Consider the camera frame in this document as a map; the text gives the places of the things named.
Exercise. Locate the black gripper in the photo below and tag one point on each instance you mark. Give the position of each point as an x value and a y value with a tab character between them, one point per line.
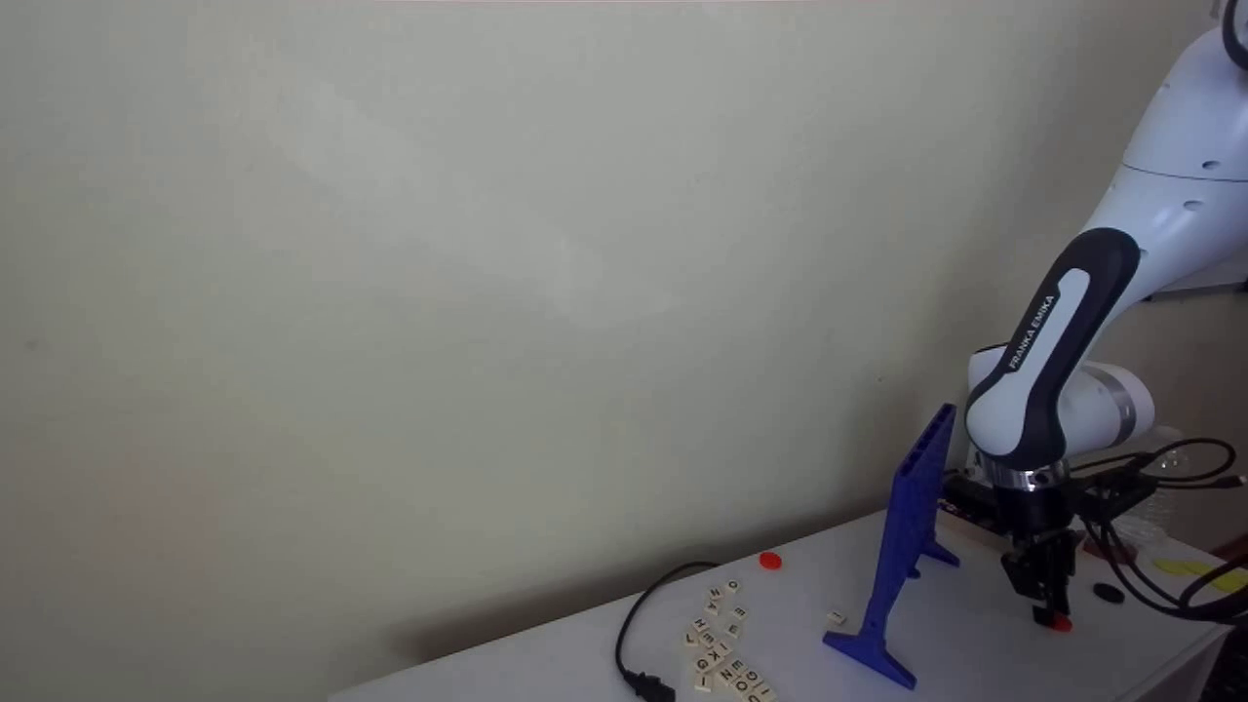
1037	530

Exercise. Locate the orange-red game disc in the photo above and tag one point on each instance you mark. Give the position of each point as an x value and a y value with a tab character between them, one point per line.
769	558
1058	624

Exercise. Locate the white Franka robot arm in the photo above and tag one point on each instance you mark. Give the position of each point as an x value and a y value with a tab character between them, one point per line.
1142	220

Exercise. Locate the blue connect-four gameboard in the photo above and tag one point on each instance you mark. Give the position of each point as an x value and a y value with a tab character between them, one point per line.
903	546

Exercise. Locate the black game disc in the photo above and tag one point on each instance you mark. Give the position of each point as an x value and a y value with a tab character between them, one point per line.
1107	589

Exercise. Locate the cream letter tile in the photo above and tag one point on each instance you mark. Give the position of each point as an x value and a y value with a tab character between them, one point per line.
704	637
751	681
728	595
707	664
764	697
730	628
720	610
730	673

